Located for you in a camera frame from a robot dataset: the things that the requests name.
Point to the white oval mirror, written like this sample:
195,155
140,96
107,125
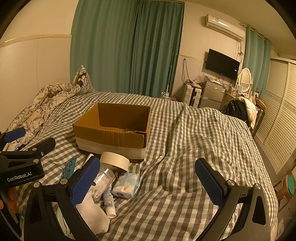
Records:
244,78

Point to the clear plastic bag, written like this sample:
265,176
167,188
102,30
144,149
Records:
201,77

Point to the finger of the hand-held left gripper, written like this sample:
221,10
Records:
41,147
15,134

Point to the clear jar of cotton swabs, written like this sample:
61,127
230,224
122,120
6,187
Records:
104,183

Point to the white louvered wardrobe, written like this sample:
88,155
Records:
279,104

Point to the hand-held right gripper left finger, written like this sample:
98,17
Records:
84,183

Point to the black wall television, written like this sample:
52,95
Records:
222,62

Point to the white jacket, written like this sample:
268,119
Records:
251,109

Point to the teal stool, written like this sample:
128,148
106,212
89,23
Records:
290,187

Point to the white suitcase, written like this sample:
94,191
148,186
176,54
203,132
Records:
189,95

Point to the checked pillow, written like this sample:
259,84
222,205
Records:
86,81

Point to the beige tape roll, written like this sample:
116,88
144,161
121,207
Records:
115,160

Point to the green curtain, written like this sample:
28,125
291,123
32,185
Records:
256,60
159,51
104,46

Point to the teal blister pack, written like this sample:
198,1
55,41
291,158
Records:
69,168

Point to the white cream tube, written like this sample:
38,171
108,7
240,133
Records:
109,204

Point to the blue tissue packet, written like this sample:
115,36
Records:
126,185

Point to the white mop pole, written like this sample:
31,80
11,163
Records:
170,71

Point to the white air conditioner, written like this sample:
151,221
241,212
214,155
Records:
222,24

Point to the grey checked bed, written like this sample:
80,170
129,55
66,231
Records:
185,150

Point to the silver small fridge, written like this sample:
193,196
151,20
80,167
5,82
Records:
211,92

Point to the brown cardboard box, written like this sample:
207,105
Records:
111,139

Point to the person's left hand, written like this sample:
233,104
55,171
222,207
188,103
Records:
11,201

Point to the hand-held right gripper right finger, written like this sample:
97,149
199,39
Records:
210,183

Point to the wooden dressing table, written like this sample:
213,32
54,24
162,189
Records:
229,98

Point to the floral quilt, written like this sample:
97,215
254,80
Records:
46,102

